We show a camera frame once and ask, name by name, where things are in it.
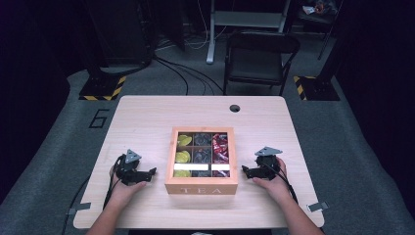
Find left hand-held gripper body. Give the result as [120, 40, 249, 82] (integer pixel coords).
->
[115, 149, 146, 186]

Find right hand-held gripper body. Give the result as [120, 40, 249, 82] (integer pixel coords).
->
[254, 146, 284, 181]

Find wooden tea box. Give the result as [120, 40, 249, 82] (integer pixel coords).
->
[164, 126, 239, 196]

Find person's right hand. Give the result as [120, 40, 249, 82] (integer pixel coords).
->
[252, 157, 293, 204]

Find person's left hand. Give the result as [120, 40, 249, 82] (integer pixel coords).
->
[109, 164, 148, 205]

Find group of yellow tea capsules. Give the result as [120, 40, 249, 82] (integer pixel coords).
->
[175, 133, 194, 178]

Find pile of red sachets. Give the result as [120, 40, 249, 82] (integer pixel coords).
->
[211, 132, 230, 178]

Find group of dark tea packets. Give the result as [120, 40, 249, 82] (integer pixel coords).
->
[193, 132, 213, 178]

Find grey tape piece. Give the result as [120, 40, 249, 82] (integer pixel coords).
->
[306, 201, 330, 212]
[67, 202, 92, 215]

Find black folding chair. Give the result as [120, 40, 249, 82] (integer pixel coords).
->
[222, 30, 301, 96]

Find black cabinet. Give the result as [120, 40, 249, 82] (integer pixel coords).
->
[85, 0, 155, 69]

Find cluttered dark side table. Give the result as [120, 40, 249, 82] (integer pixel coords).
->
[292, 0, 345, 62]

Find left hand-held gripper cable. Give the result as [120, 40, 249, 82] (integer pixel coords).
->
[102, 154, 127, 210]

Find hand-held gripper cable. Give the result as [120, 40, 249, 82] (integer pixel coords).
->
[102, 154, 127, 210]
[263, 161, 300, 205]

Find right hand-held gripper cable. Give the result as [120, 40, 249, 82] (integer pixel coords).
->
[263, 161, 300, 205]

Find black yellow striped base plate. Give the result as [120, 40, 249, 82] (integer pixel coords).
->
[293, 75, 341, 102]
[78, 74, 127, 102]

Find black floor cables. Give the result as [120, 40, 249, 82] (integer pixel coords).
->
[153, 54, 224, 96]

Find white floor cables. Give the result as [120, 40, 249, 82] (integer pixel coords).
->
[156, 0, 229, 52]

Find white desk frame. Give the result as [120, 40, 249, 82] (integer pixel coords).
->
[206, 0, 292, 65]

